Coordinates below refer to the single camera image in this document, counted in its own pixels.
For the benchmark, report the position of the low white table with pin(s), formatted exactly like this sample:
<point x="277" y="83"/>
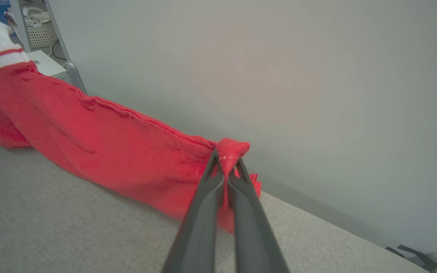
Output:
<point x="46" y="64"/>

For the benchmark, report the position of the grey metal desk frame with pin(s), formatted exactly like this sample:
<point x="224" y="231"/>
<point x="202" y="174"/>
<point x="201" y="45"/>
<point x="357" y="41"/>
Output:
<point x="72" y="72"/>

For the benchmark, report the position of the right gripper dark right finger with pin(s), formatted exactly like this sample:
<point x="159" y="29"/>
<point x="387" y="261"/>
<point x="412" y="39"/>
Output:
<point x="254" y="242"/>

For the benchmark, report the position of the grey fabric sofa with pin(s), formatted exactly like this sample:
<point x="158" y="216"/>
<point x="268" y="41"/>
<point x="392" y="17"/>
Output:
<point x="70" y="227"/>

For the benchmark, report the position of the red garment with white collar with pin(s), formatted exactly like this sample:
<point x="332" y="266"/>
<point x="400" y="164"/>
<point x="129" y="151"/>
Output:
<point x="108" y="144"/>

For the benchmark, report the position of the white plastic laundry basket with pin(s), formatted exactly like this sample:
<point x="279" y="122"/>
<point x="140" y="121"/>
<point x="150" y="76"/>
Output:
<point x="42" y="36"/>

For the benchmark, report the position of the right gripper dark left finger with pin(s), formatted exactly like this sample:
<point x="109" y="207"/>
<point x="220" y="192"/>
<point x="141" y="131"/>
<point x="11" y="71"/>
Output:
<point x="199" y="235"/>

